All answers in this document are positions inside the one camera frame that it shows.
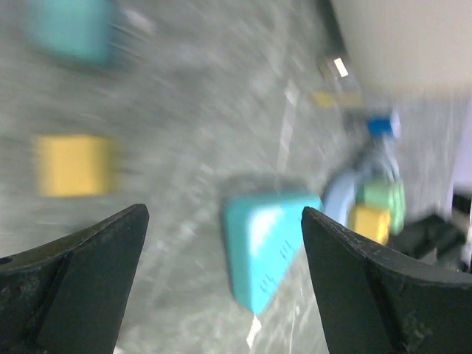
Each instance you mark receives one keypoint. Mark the green plug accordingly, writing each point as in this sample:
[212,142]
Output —
[388,195]

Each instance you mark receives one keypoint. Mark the blue round socket board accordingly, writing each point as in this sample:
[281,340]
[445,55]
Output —
[340,195]

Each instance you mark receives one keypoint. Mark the yellow plug block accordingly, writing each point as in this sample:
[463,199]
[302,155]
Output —
[76,165]

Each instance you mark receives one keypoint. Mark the teal plug block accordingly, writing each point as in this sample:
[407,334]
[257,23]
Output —
[76,30]

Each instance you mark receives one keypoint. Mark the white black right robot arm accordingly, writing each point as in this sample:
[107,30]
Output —
[439,240]

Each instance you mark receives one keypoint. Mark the teal triangular socket board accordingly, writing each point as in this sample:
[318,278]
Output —
[263,235]

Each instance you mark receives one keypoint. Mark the yellow marker pen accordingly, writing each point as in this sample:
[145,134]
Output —
[340,99]

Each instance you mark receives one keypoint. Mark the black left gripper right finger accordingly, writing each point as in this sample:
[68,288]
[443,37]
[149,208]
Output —
[373,299]

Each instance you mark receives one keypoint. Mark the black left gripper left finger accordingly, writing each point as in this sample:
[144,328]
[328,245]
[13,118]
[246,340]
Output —
[70,295]

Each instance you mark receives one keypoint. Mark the round beige drawer cabinet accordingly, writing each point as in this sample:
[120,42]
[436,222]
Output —
[401,48]

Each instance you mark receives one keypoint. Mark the yellow plug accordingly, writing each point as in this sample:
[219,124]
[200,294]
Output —
[370,222]

